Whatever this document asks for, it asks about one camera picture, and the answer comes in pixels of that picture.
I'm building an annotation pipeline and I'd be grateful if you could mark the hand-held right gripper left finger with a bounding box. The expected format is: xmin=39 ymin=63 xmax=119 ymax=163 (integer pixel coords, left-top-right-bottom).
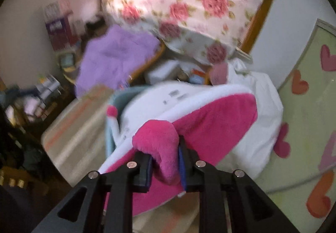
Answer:
xmin=31 ymin=150 xmax=154 ymax=233

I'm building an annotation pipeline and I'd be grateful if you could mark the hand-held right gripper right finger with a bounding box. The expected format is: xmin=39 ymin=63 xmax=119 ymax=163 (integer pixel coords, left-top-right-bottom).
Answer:
xmin=178 ymin=136 xmax=300 ymax=233

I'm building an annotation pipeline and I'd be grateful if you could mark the light blue plastic tub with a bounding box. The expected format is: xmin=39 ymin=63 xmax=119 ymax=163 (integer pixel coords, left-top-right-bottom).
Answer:
xmin=105 ymin=89 xmax=147 ymax=160

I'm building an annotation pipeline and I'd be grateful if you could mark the white plush pillow pink back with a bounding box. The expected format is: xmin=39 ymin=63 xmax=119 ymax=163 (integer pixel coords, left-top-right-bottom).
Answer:
xmin=97 ymin=83 xmax=259 ymax=219

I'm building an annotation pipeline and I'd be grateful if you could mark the white cloth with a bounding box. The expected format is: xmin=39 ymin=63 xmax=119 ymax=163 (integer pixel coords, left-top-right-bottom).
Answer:
xmin=223 ymin=59 xmax=284 ymax=178

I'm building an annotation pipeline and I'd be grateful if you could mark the small white box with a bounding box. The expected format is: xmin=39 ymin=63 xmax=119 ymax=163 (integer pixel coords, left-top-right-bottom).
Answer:
xmin=146 ymin=60 xmax=181 ymax=85

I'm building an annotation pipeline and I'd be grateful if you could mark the pink plush toy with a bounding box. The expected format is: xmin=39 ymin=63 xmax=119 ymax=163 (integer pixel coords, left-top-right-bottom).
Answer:
xmin=210 ymin=62 xmax=229 ymax=85

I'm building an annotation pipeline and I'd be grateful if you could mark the purple fleece towel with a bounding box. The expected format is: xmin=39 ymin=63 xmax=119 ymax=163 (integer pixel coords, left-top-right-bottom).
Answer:
xmin=75 ymin=25 xmax=162 ymax=98

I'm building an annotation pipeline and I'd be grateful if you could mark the wooden desk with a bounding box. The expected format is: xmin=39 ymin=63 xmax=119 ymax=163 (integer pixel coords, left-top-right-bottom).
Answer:
xmin=0 ymin=76 xmax=71 ymax=197

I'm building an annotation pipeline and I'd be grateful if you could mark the stack of books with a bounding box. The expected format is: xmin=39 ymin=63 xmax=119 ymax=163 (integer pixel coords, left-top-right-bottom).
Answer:
xmin=34 ymin=74 xmax=62 ymax=102

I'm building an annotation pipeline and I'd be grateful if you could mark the heart print panel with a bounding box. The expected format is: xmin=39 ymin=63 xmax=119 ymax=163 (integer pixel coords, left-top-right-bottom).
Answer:
xmin=259 ymin=19 xmax=336 ymax=225

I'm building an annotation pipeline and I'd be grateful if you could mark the clear storage box yellow lid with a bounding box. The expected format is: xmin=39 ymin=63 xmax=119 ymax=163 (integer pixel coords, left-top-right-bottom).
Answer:
xmin=58 ymin=49 xmax=82 ymax=84

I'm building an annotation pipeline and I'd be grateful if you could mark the purple cardboard box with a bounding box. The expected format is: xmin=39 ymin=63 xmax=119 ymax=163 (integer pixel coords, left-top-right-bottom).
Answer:
xmin=45 ymin=14 xmax=79 ymax=51

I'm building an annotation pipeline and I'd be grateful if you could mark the pink white cartoon box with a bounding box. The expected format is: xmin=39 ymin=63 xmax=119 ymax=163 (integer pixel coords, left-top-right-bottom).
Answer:
xmin=43 ymin=0 xmax=70 ymax=20

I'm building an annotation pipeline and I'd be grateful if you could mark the wooden chair frame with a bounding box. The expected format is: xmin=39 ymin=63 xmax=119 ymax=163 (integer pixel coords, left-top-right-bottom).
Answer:
xmin=130 ymin=40 xmax=166 ymax=84

